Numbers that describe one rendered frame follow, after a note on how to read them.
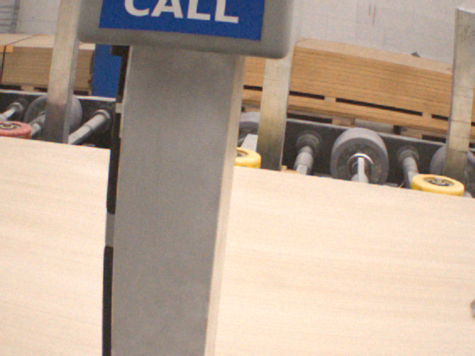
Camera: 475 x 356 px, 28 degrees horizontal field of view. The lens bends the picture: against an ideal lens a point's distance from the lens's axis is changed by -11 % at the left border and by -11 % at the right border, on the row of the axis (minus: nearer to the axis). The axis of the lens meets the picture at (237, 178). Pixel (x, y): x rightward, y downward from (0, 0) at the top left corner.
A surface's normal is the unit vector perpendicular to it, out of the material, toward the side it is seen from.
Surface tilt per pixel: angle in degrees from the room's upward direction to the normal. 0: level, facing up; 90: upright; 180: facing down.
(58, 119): 90
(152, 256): 90
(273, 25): 90
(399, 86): 90
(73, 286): 0
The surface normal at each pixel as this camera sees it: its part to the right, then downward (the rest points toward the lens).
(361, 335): 0.11, -0.97
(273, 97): -0.11, 0.22
